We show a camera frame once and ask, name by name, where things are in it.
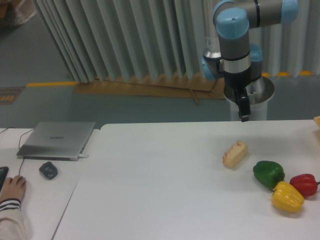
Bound flat brown cardboard sheet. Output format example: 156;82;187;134
73;72;225;105

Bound black mouse cable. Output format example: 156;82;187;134
18;128;35;177

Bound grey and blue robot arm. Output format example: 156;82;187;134
201;0;299;122

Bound beige toy cake slice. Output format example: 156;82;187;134
222;140;249;168

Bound dark grey earbud case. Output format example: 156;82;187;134
39;161;58;180

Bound yellow bell pepper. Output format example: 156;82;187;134
271;181;305;214

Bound clear plastic bag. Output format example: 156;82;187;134
0;0;37;27

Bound orange floor sign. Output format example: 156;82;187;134
0;86;25;105

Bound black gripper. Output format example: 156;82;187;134
224;67;252;122

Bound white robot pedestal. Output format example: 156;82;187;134
223;76;275;121

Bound red bell pepper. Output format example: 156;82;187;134
289;173;320;197

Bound green bell pepper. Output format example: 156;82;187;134
252;160;285;190

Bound black keyboard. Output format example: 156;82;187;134
0;166;9;192

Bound pale green pleated curtain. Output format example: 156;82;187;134
34;0;320;83

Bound white laptop charger plug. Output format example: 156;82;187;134
78;154;89;159

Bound silver closed laptop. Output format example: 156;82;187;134
16;121;95;161

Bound striped cream sleeve forearm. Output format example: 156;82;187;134
0;198;27;240

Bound person's bare hand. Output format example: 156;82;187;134
0;175;26;203

